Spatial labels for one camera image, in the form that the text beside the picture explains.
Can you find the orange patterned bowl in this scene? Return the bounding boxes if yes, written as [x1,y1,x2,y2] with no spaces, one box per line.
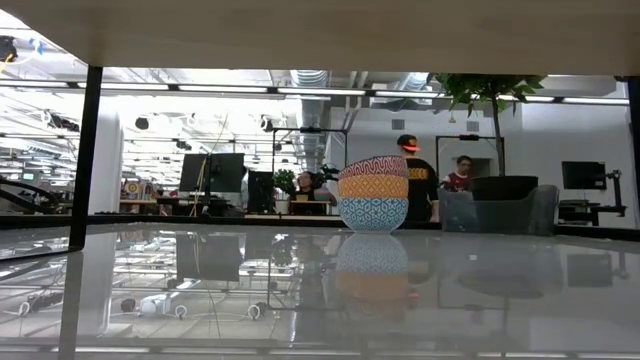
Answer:
[337,173,410,202]

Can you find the red wavy patterned bowl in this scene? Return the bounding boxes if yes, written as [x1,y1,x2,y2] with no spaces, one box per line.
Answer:
[338,154,410,180]

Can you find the blue geometric patterned bowl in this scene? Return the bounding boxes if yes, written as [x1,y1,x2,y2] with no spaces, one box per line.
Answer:
[337,195,410,234]

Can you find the person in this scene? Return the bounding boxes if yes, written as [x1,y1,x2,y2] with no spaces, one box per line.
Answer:
[441,154,474,194]
[396,133,442,224]
[293,170,321,203]

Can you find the small green potted plant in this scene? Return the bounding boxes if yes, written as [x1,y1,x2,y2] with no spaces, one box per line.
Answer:
[272,168,298,215]

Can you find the black computer monitor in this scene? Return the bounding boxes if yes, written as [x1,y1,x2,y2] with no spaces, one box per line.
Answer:
[246,170,277,215]

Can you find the black double monitor back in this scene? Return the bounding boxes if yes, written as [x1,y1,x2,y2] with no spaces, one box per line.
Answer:
[178,152,247,194]

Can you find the long ceiling light strip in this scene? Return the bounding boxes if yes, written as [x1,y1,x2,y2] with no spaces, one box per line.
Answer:
[0,80,631,105]

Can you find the white glossy table board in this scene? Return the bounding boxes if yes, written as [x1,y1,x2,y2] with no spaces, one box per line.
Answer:
[0,222,640,360]

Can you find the grey plastic bin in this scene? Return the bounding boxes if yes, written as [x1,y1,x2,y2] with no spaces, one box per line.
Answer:
[437,184,561,237]

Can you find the black round plant pot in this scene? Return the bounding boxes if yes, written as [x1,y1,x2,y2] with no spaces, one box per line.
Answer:
[470,174,540,202]

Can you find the green leafy artificial plant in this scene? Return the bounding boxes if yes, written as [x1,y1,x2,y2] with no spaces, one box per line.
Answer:
[427,73,549,177]

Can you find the black monitor on desk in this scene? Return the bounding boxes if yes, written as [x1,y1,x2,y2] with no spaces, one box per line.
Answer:
[560,160,608,192]

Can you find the black overhead mounted device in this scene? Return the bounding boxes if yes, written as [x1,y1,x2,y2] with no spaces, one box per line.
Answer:
[0,35,19,64]

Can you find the black metal rig frame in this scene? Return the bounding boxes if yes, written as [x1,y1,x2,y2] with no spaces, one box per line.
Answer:
[435,133,506,177]
[271,126,349,174]

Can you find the silver ventilation duct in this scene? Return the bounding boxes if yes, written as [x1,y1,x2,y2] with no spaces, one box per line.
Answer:
[288,69,332,172]

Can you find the black metal table frame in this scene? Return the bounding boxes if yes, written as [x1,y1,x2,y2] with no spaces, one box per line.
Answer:
[0,213,640,242]

